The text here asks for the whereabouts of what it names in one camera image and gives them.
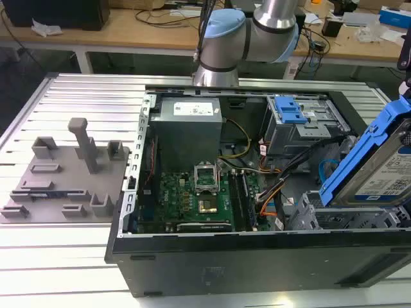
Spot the wooden desk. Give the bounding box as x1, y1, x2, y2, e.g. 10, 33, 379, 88
0, 0, 411, 80

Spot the hard disk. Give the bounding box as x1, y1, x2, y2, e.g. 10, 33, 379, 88
319, 98, 411, 207

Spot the green motherboard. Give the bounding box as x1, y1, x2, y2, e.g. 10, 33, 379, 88
137, 169, 267, 234

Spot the orange red yellow disk wire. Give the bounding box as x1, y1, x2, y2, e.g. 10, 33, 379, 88
256, 187, 280, 222

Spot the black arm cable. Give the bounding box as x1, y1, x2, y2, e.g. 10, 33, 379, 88
193, 0, 215, 62

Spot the silver disk bay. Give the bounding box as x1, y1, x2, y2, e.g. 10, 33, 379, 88
285, 191, 411, 230

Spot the blue white carton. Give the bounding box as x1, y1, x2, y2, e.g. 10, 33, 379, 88
380, 4, 411, 26

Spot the clear plastic bag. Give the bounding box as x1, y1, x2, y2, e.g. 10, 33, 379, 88
354, 19, 389, 43

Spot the metal socket cover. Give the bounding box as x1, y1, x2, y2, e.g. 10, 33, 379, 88
193, 162, 220, 194

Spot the grey parts rack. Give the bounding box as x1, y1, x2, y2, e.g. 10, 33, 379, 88
0, 117, 132, 225

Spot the silver perforated drive cage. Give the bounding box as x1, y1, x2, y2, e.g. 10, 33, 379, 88
259, 95, 351, 158

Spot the black graphics card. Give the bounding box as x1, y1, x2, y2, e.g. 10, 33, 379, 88
176, 222, 232, 233

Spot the white crumpled plastic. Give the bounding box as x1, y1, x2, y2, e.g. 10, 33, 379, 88
31, 18, 64, 38

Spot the black PC case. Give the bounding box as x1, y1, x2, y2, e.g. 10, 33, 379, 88
105, 83, 411, 298

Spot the blue drive cage latch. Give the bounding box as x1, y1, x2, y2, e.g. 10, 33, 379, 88
275, 96, 310, 125

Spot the yellow black supply wire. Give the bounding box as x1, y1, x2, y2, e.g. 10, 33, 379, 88
219, 117, 253, 160

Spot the large black box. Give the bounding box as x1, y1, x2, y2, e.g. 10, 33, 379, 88
2, 0, 110, 32

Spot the black desk cable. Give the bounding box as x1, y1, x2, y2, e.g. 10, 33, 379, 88
134, 8, 202, 28

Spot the blue disk wire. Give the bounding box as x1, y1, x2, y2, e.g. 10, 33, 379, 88
319, 153, 341, 189

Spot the grey flat box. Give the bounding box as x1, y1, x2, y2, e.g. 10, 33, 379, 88
341, 12, 378, 27

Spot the grey power supply unit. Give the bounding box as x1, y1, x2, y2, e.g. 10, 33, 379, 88
149, 97, 224, 174

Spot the black RAM slot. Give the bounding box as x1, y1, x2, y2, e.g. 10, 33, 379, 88
229, 171, 241, 232
240, 172, 253, 232
234, 171, 247, 232

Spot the small black box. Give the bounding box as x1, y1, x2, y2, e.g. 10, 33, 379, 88
322, 15, 344, 37

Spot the CPU socket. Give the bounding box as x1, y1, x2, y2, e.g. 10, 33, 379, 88
197, 198, 220, 216

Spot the black wire bundle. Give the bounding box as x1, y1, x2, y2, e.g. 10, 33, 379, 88
256, 136, 358, 203

